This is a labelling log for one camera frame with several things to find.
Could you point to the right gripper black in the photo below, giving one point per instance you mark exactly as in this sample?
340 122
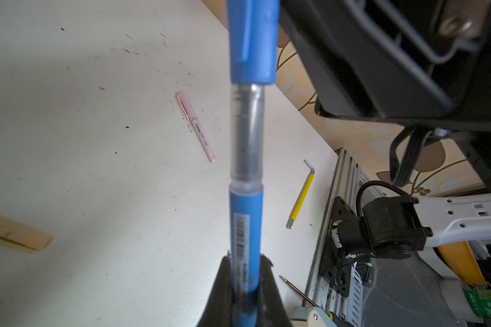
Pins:
404 62

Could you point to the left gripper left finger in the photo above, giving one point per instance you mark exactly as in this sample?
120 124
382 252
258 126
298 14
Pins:
218 311

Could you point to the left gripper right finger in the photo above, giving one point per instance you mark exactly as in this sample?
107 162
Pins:
271 311

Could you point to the blue pen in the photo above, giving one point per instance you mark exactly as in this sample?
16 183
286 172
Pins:
246 199

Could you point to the pink pen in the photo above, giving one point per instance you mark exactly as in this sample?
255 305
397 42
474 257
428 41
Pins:
191 116

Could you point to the beige pen cap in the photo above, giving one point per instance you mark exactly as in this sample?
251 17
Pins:
21 237

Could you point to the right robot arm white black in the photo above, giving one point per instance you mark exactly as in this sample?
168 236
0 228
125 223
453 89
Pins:
396 228

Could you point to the beige blue utility tool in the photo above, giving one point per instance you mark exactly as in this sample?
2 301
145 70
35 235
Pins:
314 317

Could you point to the black screwdriver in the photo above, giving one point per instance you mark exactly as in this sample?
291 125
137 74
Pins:
299 292

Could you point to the aluminium front rail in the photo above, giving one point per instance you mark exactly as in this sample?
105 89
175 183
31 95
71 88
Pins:
348 178

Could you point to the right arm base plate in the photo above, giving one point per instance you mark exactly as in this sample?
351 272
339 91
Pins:
344 246

